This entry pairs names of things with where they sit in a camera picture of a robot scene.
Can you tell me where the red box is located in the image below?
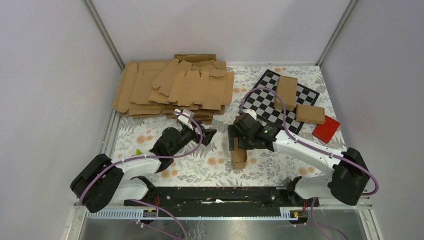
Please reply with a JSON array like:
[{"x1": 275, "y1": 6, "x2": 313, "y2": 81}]
[{"x1": 312, "y1": 115, "x2": 341, "y2": 144}]

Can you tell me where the folded cardboard box flat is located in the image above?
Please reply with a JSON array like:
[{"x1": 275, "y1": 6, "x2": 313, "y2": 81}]
[{"x1": 295, "y1": 104, "x2": 326, "y2": 125}]

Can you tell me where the black white checkerboard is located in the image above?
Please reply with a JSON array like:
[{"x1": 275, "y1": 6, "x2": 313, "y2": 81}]
[{"x1": 243, "y1": 69, "x2": 320, "y2": 135}]

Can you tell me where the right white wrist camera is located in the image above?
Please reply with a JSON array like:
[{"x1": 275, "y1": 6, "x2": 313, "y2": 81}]
[{"x1": 242, "y1": 109, "x2": 257, "y2": 121}]

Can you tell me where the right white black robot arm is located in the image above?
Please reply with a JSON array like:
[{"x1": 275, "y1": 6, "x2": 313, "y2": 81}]
[{"x1": 227, "y1": 113, "x2": 371, "y2": 206}]

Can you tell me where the stack of flat cardboard blanks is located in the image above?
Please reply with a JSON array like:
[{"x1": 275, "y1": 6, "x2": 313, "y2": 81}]
[{"x1": 112, "y1": 54, "x2": 235, "y2": 123}]

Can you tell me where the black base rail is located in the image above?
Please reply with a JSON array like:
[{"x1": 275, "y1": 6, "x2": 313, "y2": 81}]
[{"x1": 141, "y1": 186, "x2": 320, "y2": 216}]

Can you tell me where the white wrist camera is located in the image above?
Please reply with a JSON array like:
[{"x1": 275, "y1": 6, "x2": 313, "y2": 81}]
[
  {"x1": 242, "y1": 109, "x2": 257, "y2": 121},
  {"x1": 173, "y1": 108, "x2": 196, "y2": 131}
]

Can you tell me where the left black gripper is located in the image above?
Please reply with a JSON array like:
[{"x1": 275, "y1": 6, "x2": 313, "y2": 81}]
[{"x1": 170, "y1": 119, "x2": 216, "y2": 156}]

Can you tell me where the grey cable duct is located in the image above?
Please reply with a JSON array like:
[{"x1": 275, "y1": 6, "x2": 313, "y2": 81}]
[{"x1": 85, "y1": 207, "x2": 298, "y2": 221}]

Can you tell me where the floral table mat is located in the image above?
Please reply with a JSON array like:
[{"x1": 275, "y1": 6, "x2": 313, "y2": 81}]
[{"x1": 106, "y1": 65, "x2": 359, "y2": 188}]

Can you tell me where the brown cardboard box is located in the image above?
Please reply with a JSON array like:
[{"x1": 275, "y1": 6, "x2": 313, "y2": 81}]
[{"x1": 230, "y1": 137, "x2": 247, "y2": 170}]

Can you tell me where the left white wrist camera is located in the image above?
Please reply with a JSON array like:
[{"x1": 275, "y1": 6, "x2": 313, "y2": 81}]
[{"x1": 173, "y1": 108, "x2": 196, "y2": 131}]

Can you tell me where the folded cardboard box upright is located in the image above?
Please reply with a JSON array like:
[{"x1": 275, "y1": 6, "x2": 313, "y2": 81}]
[{"x1": 275, "y1": 75, "x2": 298, "y2": 111}]

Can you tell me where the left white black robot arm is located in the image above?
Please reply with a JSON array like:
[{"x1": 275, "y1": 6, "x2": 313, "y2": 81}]
[{"x1": 70, "y1": 125, "x2": 217, "y2": 213}]

